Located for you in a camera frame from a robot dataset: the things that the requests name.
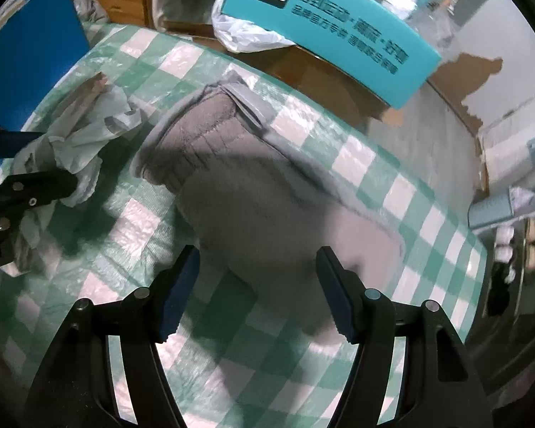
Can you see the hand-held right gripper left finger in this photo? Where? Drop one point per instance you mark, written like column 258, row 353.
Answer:
column 182, row 287

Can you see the grey plush slipper boot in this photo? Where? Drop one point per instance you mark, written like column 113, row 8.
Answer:
column 249, row 178

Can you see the light grey sock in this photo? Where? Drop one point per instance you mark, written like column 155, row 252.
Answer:
column 32, row 234

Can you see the white shoe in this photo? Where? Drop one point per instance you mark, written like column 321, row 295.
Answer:
column 504, row 255
column 504, row 234

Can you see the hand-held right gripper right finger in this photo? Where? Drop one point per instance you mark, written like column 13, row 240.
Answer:
column 335, row 292

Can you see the white frilly tulle cloth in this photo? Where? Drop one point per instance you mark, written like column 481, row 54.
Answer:
column 98, row 133

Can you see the dark clothing pile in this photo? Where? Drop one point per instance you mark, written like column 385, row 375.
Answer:
column 91, row 9

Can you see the small white bag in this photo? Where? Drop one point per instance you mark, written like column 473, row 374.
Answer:
column 522, row 197

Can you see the white plastic bag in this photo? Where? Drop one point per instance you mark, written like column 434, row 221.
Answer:
column 240, row 31

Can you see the blue cardboard box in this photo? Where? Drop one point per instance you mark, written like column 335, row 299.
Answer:
column 26, row 67

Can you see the teal printed box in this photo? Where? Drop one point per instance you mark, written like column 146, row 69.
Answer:
column 339, row 44

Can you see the green checked tablecloth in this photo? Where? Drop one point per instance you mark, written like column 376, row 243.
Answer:
column 383, row 178

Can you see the shoe rack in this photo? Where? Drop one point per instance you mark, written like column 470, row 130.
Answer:
column 530, row 258

